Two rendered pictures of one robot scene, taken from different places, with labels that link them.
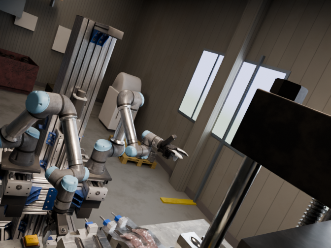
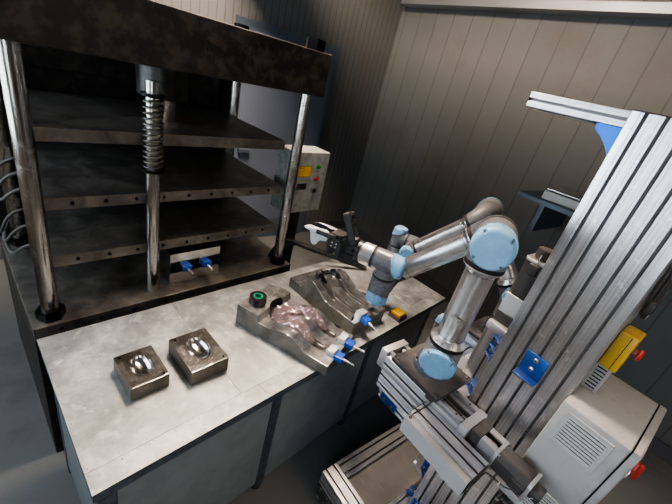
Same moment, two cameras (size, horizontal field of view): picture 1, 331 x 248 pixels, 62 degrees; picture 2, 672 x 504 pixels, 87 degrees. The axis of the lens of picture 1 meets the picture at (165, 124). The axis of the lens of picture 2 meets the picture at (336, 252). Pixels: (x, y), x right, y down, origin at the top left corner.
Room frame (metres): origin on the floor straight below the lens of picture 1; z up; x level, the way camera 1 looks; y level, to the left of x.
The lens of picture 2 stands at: (2.88, -0.28, 1.94)
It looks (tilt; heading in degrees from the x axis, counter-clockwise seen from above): 26 degrees down; 171
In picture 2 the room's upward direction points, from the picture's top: 15 degrees clockwise
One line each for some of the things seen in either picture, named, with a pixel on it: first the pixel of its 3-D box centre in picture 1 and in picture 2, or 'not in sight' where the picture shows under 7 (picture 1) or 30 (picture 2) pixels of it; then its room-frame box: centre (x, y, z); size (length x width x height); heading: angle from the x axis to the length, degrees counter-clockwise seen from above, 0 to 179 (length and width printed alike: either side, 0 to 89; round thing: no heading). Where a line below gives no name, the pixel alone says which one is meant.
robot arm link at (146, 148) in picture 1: (143, 150); (381, 286); (1.87, 0.07, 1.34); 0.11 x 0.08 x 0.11; 150
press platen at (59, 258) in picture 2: not in sight; (157, 212); (0.95, -1.01, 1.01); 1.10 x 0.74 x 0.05; 132
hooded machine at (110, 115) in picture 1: (122, 102); not in sight; (6.45, 1.16, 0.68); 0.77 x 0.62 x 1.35; 34
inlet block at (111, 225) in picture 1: (106, 222); (351, 345); (1.63, 0.11, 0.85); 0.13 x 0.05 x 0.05; 59
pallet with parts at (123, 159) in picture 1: (132, 147); not in sight; (5.25, 0.42, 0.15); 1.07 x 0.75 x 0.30; 34
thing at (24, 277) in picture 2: not in sight; (160, 256); (0.98, -0.98, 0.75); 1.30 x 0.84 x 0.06; 132
